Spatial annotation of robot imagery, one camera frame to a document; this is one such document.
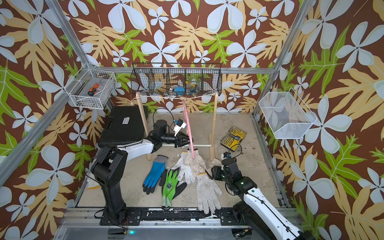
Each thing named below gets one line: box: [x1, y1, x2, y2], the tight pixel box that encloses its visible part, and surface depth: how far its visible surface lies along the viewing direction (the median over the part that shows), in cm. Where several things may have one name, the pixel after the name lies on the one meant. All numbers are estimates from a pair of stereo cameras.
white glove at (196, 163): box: [185, 148, 207, 177], surface depth 89 cm
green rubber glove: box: [161, 167, 187, 207], surface depth 85 cm
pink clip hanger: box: [181, 99, 195, 159], surface depth 72 cm
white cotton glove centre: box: [172, 151, 196, 185], surface depth 90 cm
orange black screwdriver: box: [87, 83, 100, 97], surface depth 82 cm
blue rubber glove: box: [142, 155, 169, 195], surface depth 87 cm
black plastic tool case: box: [98, 105, 145, 147], surface depth 106 cm
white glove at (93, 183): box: [85, 161, 101, 190], surface depth 86 cm
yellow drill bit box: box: [220, 126, 247, 152], surface depth 103 cm
